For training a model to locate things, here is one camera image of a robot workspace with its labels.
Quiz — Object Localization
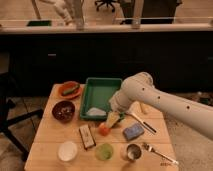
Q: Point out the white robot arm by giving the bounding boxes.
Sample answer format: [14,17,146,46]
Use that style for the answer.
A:
[109,72,213,140]

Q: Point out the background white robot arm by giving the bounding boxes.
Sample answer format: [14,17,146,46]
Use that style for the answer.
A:
[40,0,74,25]

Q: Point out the purple grapes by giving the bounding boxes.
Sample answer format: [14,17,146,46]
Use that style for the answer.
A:
[58,107,72,119]

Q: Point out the red peach fruit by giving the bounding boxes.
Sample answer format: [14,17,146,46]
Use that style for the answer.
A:
[98,122,110,136]

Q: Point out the white cloth in tray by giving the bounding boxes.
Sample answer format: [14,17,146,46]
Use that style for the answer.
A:
[86,107,106,116]

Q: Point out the blue sponge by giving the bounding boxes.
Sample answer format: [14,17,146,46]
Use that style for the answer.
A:
[123,123,144,141]

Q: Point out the green plastic tray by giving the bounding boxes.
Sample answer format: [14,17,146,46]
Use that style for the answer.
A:
[79,77,122,121]

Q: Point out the yellow banana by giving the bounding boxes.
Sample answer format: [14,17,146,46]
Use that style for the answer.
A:
[140,103,148,115]

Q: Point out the green plastic cup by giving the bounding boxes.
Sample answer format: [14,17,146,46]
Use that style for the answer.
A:
[95,143,114,161]

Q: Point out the metal measuring cup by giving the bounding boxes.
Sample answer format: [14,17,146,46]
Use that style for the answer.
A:
[120,143,142,162]

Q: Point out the silver fork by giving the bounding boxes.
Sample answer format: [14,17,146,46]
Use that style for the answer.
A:
[142,143,179,165]

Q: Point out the green cucumber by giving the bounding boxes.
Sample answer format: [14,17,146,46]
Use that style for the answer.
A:
[62,84,80,96]

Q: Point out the dark brown bowl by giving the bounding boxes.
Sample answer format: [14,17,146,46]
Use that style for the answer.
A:
[52,101,75,123]

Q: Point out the orange plate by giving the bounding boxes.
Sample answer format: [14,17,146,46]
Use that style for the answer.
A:
[58,81,82,99]

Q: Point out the black office chair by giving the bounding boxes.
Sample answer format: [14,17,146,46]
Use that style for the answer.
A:
[0,51,44,163]

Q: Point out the background office chair base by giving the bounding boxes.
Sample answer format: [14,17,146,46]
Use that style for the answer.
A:
[94,0,118,12]

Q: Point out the green bin on counter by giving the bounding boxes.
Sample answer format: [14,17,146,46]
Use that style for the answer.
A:
[26,20,52,27]

